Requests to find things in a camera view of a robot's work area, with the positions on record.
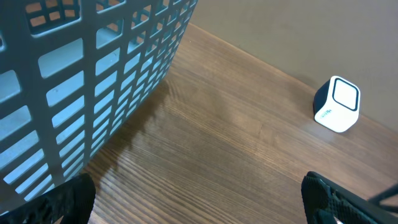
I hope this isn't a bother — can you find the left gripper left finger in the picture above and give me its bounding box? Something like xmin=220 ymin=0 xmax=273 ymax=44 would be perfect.
xmin=1 ymin=173 xmax=96 ymax=224

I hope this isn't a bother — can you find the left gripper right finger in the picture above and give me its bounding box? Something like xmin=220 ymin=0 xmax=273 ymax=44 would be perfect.
xmin=301 ymin=171 xmax=397 ymax=224

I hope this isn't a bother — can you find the white barcode scanner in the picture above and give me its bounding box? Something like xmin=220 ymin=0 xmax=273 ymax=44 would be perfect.
xmin=313 ymin=75 xmax=361 ymax=133

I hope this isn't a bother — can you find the grey plastic shopping basket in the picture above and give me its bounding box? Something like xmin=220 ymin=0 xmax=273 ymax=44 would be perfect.
xmin=1 ymin=0 xmax=198 ymax=213

